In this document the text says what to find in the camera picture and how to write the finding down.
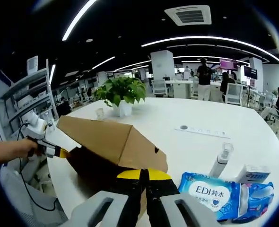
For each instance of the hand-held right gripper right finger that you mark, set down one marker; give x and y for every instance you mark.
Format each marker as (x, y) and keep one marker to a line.
(163, 196)

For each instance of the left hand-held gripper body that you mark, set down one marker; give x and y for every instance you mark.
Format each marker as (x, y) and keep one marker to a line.
(35, 128)

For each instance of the long curved ceiling light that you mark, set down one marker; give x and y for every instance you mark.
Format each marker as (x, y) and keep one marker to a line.
(212, 38)

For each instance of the white spray bottle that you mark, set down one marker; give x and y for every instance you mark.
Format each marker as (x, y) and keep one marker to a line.
(221, 160)

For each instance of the green potted plant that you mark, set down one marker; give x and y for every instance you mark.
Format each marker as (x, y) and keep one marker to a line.
(120, 92)

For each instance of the blue wet wipes soft item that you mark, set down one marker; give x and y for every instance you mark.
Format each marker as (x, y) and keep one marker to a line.
(208, 196)

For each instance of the ceiling air conditioner vent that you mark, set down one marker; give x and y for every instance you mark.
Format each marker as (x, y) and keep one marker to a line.
(189, 15)

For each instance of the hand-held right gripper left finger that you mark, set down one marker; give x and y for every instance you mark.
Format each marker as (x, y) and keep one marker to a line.
(123, 201)

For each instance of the straight ceiling light strip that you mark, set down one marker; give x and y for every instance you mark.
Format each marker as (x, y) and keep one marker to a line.
(76, 21)

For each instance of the dark display screen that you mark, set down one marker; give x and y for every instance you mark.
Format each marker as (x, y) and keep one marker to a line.
(250, 72)

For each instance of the grey metal shelf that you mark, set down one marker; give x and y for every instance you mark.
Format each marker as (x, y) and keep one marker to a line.
(28, 94)

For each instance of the brown cardboard shoe box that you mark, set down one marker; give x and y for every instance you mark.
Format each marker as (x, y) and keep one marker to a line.
(101, 139)

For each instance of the pink display screen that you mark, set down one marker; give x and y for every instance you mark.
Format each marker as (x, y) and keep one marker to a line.
(228, 64)

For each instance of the small clear cup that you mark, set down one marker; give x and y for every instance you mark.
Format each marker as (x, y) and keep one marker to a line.
(99, 114)

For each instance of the white desk power strip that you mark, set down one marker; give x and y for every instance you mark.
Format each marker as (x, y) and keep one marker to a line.
(201, 132)

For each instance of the grey mesh office chair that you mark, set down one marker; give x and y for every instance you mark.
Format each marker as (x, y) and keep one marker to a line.
(16, 203)

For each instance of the person's left hand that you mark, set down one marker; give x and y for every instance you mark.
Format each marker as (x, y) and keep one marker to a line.
(27, 147)

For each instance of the small white carton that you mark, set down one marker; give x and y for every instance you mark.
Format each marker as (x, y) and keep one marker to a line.
(253, 173)

